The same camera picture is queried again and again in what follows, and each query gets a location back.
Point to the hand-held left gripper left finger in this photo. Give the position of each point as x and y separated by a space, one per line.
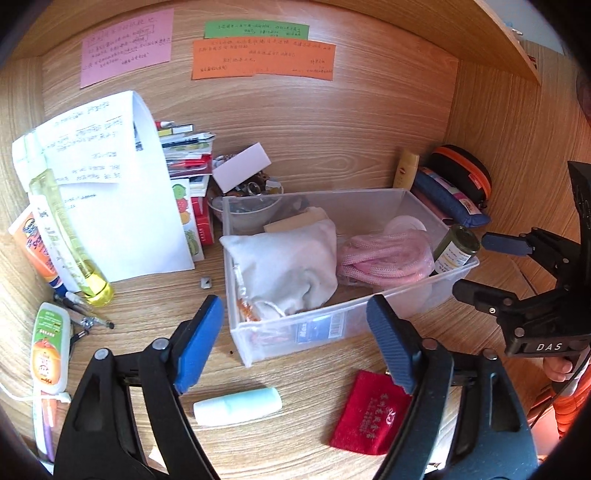
198 344

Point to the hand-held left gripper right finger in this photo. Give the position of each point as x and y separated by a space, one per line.
392 346

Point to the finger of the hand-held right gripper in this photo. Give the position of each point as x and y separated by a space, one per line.
505 243
480 295

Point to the dark green glass bottle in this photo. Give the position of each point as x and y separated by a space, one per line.
455 251

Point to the clear plastic storage bin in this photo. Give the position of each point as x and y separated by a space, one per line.
351 304

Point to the red fabric pouch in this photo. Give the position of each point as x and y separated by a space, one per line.
369 415

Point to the teal plastic tube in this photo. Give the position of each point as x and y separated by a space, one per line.
240 406

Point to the blue packet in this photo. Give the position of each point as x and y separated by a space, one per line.
318 330

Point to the pink round device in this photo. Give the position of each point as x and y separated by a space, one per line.
406 225

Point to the person's right forearm orange sleeve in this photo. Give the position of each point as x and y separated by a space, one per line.
575 410

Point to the wooden desktop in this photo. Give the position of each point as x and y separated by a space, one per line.
138 300

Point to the person's right hand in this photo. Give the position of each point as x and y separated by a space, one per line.
558 368

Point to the small metal cube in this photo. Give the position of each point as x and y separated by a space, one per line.
206 282

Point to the navy fabric pouch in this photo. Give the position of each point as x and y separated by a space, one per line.
450 198

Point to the black orange zip case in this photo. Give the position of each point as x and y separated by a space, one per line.
461 168

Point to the red small box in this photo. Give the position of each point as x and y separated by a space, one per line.
203 221

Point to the small yellow bottle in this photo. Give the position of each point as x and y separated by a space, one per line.
406 168

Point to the fruit sticker sheet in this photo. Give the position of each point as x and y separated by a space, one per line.
187 217

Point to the white ceramic bowl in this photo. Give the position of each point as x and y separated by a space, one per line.
240 217

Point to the white bottle orange label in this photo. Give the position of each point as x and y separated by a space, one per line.
50 350

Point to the yellow spray bottle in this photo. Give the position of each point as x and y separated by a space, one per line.
78 249

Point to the white handwritten paper sheets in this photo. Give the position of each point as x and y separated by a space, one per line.
124 207

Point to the white cream tube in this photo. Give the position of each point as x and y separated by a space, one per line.
53 240

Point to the purple highlighter marker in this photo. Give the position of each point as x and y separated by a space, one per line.
45 443

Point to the orange sunscreen tube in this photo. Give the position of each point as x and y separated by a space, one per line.
32 244

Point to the stack of small boxes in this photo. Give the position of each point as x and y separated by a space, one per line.
184 147

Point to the orange paper note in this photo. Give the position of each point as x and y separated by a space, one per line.
263 60

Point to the pink paper note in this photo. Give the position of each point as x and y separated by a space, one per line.
127 46

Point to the green paper note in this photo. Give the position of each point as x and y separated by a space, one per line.
256 30

